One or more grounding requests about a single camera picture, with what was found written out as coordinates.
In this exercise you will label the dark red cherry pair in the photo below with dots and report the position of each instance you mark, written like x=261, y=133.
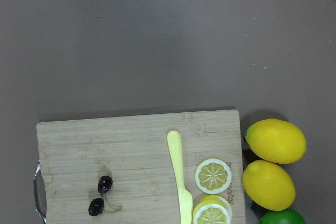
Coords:
x=102, y=205

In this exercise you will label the yellow plastic knife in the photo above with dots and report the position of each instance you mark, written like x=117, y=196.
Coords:
x=185, y=198

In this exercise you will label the lemon slice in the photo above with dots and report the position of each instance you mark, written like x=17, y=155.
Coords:
x=213, y=176

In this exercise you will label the bamboo cutting board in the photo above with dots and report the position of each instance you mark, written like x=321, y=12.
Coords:
x=133, y=150

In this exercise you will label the yellow lemon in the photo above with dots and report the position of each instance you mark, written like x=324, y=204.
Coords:
x=269, y=185
x=277, y=141

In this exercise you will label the lemon half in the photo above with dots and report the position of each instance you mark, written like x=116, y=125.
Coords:
x=212, y=209

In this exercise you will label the green lime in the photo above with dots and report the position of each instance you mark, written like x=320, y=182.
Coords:
x=289, y=216

